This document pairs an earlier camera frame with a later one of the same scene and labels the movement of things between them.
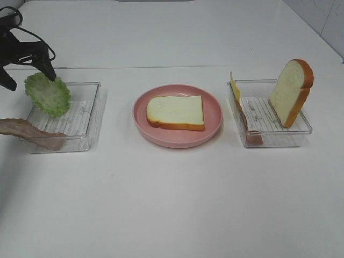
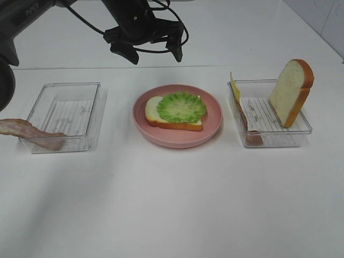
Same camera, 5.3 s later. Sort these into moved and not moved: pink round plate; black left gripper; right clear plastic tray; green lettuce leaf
Moved: green lettuce leaf; black left gripper
Not moved: right clear plastic tray; pink round plate
